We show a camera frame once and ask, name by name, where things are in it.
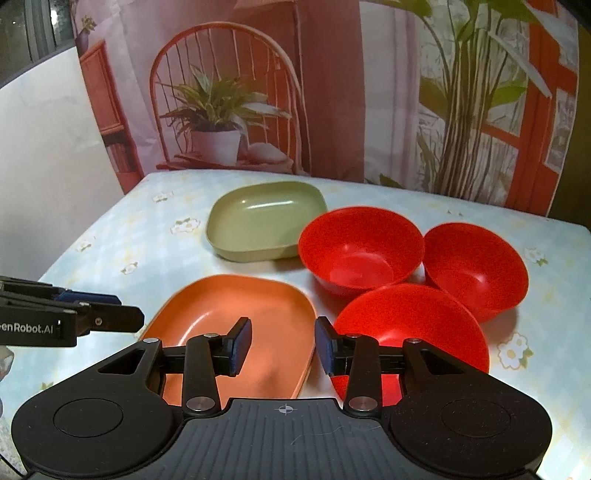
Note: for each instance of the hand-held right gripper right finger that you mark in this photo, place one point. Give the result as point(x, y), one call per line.
point(323, 344)

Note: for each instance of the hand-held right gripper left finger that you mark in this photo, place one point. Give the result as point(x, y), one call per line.
point(241, 344)

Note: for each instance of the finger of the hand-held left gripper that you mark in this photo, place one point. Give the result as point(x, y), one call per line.
point(115, 318)
point(76, 295)

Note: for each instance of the orange plate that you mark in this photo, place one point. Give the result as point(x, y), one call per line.
point(221, 304)

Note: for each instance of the red bowl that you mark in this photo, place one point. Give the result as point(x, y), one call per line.
point(475, 267)
point(360, 249)
point(411, 318)

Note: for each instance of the green plate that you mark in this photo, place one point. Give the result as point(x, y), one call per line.
point(263, 217)

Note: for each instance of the floral checked tablecloth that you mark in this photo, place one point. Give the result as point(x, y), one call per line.
point(138, 240)

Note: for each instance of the dark window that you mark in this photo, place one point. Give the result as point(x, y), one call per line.
point(27, 32)

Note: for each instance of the printed wall backdrop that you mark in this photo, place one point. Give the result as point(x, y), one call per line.
point(346, 92)

